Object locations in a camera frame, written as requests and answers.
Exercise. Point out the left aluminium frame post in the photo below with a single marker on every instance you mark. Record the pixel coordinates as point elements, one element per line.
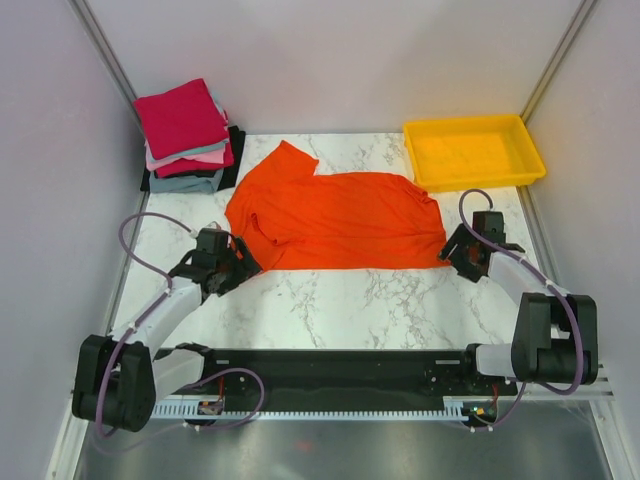
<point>98,38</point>

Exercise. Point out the right aluminium frame post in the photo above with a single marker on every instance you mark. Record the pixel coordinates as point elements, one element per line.
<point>577,23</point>

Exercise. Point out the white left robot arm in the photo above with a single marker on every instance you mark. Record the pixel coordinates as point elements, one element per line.
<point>121,376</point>

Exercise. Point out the crimson folded t shirt lower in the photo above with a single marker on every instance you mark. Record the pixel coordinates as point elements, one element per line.
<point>183,167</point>

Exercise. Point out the crimson folded t shirt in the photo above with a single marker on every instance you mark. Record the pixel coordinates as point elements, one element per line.
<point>183,167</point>
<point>181,119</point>

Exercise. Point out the yellow plastic tray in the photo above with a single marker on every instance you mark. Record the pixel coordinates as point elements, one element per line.
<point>456,154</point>

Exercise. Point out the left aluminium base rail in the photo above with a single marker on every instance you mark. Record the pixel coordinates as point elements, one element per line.
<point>69,433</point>

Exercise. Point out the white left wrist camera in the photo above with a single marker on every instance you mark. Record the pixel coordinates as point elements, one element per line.
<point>213,226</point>

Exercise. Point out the grey-blue folded t shirt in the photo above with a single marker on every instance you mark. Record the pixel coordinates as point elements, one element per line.
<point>186,184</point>

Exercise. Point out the white slotted cable duct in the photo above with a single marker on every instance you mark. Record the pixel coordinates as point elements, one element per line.
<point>202,408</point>

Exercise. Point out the orange t shirt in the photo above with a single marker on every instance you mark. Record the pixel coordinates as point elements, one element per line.
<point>292,218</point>

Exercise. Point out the pink folded t shirt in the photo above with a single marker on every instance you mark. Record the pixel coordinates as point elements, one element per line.
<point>213,157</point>

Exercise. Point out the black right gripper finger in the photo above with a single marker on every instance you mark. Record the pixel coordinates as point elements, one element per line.
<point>468,270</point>
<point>456,246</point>

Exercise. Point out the black folded t shirt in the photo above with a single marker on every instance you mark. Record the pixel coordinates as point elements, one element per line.
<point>230,175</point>

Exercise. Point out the crimson folded t shirt top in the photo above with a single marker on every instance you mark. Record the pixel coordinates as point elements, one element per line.
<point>181,119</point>

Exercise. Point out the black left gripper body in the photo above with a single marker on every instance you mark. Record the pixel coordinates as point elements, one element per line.
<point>218,264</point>

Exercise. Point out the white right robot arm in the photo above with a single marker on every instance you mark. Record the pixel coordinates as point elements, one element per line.
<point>555,339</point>

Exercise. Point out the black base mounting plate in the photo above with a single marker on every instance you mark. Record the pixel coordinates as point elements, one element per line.
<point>344,378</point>

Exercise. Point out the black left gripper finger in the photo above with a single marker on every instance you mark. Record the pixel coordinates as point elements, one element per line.
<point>244,261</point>
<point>226,282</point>

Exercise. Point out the teal folded t shirt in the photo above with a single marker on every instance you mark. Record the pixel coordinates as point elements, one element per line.
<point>183,154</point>

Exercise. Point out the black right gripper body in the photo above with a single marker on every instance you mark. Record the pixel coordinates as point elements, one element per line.
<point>463,253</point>

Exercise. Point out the aluminium frame post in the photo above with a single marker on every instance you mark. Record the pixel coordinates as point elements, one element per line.
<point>98,38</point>
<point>577,23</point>

